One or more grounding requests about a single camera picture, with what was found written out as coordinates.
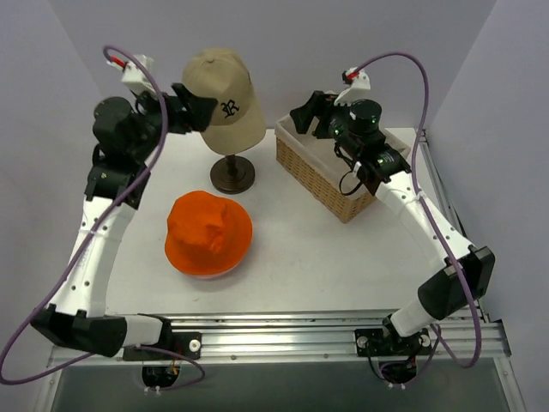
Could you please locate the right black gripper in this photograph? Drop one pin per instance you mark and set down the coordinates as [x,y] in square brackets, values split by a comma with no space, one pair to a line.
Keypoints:
[317,113]

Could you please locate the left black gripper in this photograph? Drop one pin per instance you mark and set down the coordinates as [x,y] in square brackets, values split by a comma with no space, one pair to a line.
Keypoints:
[176,107]

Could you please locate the beige embroidered cap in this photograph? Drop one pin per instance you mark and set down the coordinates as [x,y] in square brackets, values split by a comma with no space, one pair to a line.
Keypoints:
[238,122]

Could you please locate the orange bucket hat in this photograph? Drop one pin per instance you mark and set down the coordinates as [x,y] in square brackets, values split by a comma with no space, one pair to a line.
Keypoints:
[207,235]

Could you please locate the pink bucket hat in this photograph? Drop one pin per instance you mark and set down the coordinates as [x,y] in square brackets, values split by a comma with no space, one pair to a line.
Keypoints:
[212,276]

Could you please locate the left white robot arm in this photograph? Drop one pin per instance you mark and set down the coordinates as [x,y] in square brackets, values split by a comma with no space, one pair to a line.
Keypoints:
[127,133]

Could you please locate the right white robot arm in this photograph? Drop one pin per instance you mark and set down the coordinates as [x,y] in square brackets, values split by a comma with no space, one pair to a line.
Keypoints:
[460,269]

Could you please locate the wicker basket with liner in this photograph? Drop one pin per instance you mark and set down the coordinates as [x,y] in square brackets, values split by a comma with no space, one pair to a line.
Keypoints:
[312,162]

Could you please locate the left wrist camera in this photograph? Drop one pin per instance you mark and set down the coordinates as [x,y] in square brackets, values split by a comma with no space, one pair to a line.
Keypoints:
[133,77]

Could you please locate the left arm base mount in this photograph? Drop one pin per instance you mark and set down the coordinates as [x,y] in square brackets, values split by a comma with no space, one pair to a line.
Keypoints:
[182,347]

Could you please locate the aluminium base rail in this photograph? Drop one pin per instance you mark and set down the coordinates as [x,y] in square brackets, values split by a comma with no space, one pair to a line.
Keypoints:
[316,336]

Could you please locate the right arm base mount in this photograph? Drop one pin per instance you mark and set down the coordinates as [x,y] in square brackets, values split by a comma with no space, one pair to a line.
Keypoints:
[392,359]

